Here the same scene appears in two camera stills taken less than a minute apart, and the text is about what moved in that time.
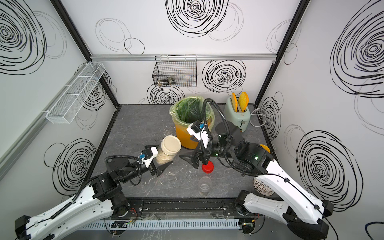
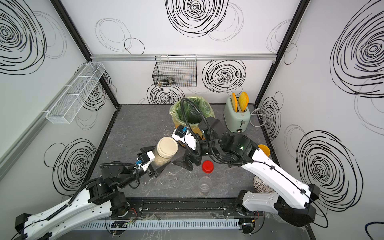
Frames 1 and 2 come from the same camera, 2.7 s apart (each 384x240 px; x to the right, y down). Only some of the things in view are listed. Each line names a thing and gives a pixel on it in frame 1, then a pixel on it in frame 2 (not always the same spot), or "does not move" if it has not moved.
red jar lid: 208,168 does not move
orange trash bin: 183,137 -> 195,128
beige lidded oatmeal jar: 170,145 does not move
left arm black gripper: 159,170 does not move
